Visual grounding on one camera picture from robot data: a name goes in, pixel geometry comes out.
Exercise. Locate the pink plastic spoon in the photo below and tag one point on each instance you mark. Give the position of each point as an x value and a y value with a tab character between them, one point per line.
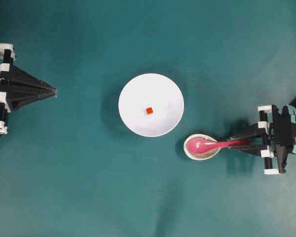
200	145

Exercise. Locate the small red block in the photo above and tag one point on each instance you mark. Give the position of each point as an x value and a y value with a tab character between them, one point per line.
149	110

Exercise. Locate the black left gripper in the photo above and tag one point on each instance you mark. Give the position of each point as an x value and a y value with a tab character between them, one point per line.
13	101

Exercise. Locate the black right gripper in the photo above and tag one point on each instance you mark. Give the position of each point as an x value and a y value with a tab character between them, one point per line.
282	131

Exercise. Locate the small speckled ceramic dish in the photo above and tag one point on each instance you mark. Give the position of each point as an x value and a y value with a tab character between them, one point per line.
204	156

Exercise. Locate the white large bowl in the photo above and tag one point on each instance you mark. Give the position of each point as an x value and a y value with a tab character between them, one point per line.
156	91

